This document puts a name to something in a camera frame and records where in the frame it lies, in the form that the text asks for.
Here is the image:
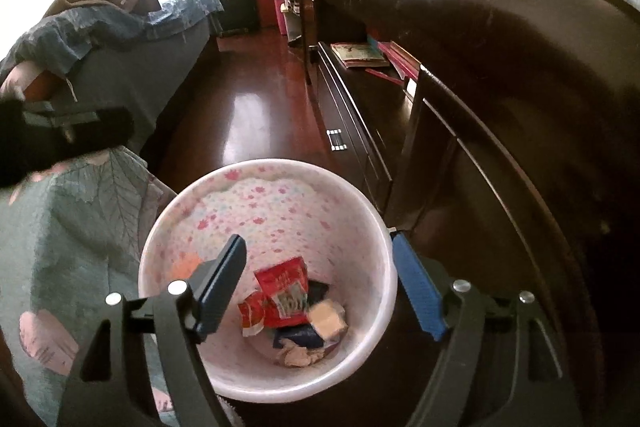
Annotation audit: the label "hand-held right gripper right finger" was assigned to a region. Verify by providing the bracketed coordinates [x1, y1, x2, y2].
[390, 231, 583, 427]

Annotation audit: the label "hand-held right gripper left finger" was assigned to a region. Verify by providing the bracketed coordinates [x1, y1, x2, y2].
[56, 234, 248, 427]

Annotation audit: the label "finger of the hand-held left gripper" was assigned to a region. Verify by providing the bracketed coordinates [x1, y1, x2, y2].
[20, 101, 135, 160]

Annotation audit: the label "red snack packet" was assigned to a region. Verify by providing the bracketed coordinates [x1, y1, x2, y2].
[237, 256, 311, 339]

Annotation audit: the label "white floral trash bin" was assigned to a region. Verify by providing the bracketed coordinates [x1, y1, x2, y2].
[138, 159, 399, 403]

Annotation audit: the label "dark blue snack packet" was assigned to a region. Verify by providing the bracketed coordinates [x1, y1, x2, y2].
[272, 279, 332, 350]

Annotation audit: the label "white tissue packet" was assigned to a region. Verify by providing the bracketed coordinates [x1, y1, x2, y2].
[306, 298, 348, 342]

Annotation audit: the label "white paper wrapper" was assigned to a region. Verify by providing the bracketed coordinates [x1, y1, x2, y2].
[280, 339, 326, 368]

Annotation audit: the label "bed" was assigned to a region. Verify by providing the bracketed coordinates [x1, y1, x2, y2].
[0, 0, 225, 158]

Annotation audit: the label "pink quilt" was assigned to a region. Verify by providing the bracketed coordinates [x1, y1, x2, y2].
[0, 62, 71, 102]

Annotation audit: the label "blue duvet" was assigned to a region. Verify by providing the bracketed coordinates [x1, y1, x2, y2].
[0, 0, 225, 80]

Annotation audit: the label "grey leaf print tablecloth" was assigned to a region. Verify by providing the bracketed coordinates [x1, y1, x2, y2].
[0, 147, 221, 427]

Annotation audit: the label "black suitcase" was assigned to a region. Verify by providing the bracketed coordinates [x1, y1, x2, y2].
[209, 0, 261, 35]

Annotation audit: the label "red plastic container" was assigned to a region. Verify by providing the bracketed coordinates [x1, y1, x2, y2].
[256, 0, 288, 30]

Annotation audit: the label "red folders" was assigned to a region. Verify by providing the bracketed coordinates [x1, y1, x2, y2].
[367, 38, 421, 82]

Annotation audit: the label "illustrated book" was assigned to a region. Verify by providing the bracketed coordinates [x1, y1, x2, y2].
[330, 42, 392, 68]

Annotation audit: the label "dark wooden cabinet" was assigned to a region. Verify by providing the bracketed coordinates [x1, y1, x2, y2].
[287, 0, 640, 427]

